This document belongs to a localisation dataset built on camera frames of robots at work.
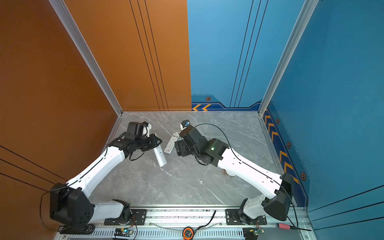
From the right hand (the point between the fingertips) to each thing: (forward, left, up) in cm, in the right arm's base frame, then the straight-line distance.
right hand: (180, 144), depth 71 cm
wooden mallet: (-3, -24, -26) cm, 35 cm away
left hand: (+8, +12, -8) cm, 16 cm away
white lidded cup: (-7, -26, -19) cm, 33 cm away
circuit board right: (-33, -33, -27) cm, 54 cm away
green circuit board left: (-32, +29, -27) cm, 51 cm away
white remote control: (+16, +10, -23) cm, 30 cm away
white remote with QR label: (-1, +12, -9) cm, 15 cm away
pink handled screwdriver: (-30, -48, -25) cm, 62 cm away
